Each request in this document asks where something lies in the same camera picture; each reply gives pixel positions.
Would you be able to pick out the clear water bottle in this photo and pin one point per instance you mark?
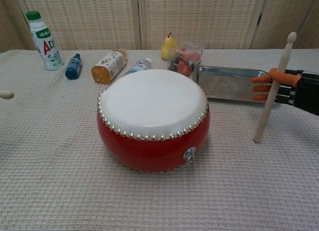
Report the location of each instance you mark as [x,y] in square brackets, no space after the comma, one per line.
[139,66]

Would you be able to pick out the small blue bottle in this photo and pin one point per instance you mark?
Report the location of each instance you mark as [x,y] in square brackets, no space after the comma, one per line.
[73,69]

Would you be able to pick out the beige woven tablecloth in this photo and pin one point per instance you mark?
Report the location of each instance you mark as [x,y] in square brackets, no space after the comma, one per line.
[62,191]

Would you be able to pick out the white bottle green cap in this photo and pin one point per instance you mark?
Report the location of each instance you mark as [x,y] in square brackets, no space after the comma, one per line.
[47,46]

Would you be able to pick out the clear box red items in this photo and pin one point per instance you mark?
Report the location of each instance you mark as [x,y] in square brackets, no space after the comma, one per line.
[187,59]

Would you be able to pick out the red and white drum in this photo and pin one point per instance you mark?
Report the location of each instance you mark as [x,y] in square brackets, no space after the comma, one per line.
[152,101]

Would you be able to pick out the rectangular metal tray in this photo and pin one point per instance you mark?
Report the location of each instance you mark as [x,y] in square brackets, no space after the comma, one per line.
[226,85]

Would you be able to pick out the amber tea bottle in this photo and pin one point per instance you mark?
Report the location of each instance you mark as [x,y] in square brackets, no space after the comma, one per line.
[109,65]

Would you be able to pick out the yellow toy pear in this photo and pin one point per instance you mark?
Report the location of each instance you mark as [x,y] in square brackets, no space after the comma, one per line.
[168,47]

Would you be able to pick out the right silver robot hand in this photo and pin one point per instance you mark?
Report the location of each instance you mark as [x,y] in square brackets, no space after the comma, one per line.
[307,90]

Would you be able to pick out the bamboo folding screen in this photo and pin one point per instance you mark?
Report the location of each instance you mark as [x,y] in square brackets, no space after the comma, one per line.
[87,21]

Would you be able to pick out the wooden drumstick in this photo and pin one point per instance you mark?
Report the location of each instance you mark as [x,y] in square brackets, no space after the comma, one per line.
[6,94]
[268,108]

